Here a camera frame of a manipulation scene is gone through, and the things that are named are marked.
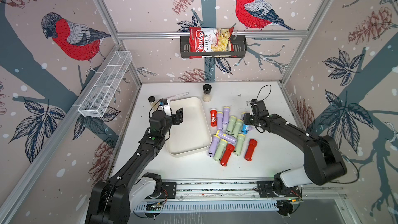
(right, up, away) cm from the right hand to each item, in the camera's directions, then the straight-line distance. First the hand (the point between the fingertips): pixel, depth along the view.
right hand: (246, 116), depth 92 cm
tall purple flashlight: (-12, -2, +5) cm, 13 cm away
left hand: (-39, +7, -11) cm, 41 cm away
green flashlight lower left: (-17, -17, -8) cm, 26 cm away
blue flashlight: (-2, -7, -3) cm, 8 cm away
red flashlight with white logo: (-20, -1, +5) cm, 20 cm away
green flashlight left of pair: (-9, -5, +2) cm, 10 cm away
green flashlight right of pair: (-5, -7, 0) cm, 9 cm away
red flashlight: (-13, -19, -9) cm, 25 cm away
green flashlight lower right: (-5, -13, -5) cm, 15 cm away
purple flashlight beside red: (-16, 0, +5) cm, 16 cm away
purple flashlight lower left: (-20, -16, -7) cm, 27 cm away
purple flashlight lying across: (-13, -12, -4) cm, 18 cm away
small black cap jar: (-60, +11, +7) cm, 62 cm away
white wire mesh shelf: (-77, +10, -21) cm, 80 cm away
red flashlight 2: (0, -18, -8) cm, 19 cm away
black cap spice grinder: (-24, +15, +9) cm, 30 cm away
